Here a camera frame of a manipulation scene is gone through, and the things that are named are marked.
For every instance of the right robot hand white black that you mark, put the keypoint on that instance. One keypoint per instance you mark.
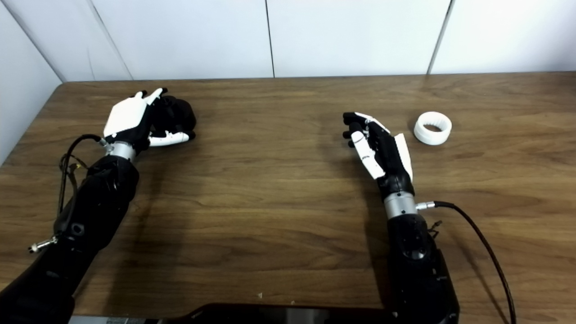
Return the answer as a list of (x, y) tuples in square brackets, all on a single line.
[(391, 157)]

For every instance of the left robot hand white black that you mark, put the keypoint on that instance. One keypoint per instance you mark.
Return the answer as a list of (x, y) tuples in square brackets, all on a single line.
[(126, 114)]

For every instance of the round black plastic part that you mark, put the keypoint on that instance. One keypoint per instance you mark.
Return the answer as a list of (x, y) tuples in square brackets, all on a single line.
[(180, 114)]

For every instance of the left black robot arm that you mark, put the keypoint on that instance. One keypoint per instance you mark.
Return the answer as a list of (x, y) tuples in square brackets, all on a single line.
[(99, 198)]

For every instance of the black glossy robot chest panel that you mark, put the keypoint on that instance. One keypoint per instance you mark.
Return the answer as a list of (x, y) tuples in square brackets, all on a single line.
[(279, 316)]

